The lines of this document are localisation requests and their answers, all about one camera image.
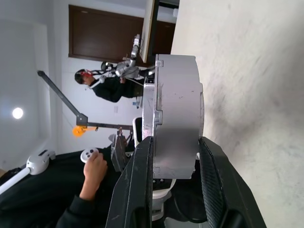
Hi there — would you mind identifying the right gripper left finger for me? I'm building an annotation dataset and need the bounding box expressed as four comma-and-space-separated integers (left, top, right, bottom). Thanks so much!
106, 136, 155, 228

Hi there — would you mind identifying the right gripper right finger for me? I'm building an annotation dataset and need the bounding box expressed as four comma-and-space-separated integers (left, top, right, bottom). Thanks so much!
198, 137, 267, 228

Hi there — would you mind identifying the white handheld controller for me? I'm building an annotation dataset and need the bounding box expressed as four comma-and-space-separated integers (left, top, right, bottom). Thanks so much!
80, 147, 99, 163

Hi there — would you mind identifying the gray motor housing with stator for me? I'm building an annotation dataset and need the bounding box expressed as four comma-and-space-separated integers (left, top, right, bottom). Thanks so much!
142, 54, 205, 180

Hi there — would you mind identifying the operator bare hand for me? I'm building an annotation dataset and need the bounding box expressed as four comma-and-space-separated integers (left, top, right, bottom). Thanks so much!
79, 153, 108, 201

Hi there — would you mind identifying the dark metal stand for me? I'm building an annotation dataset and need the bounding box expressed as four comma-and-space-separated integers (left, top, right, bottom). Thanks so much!
108, 133, 130, 173

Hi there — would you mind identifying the white device with dark screen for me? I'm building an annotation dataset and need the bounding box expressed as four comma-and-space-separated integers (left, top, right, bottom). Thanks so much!
132, 117, 143, 148

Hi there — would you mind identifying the orange spool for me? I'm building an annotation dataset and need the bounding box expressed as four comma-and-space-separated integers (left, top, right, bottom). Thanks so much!
72, 125, 99, 138

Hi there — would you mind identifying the operator black clothed body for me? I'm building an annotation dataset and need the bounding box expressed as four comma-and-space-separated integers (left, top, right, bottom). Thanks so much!
0, 146, 133, 228

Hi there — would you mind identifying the person in black clothes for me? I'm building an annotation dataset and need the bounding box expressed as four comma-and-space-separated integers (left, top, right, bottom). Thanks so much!
74, 68, 145, 103

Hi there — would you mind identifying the silver humanoid robot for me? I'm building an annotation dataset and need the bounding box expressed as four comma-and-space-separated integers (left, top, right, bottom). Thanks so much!
101, 34, 157, 84

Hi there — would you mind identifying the round ceiling light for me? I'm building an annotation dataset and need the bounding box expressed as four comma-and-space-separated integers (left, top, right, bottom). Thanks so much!
12, 107, 24, 119

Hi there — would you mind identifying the brown door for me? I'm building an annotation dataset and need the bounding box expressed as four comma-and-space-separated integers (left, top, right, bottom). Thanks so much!
68, 4, 176, 64

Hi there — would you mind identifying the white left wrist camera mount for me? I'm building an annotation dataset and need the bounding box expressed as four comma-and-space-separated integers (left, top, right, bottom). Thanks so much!
152, 178, 178, 221

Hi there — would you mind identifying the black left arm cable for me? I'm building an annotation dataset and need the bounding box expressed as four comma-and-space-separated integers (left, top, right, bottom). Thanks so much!
171, 194, 207, 224

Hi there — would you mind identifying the black gantry frame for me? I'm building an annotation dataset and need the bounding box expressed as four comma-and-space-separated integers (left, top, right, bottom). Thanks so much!
37, 70, 135, 130

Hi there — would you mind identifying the tan table with black frame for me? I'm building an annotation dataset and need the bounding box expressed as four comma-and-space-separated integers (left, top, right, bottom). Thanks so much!
142, 0, 181, 66

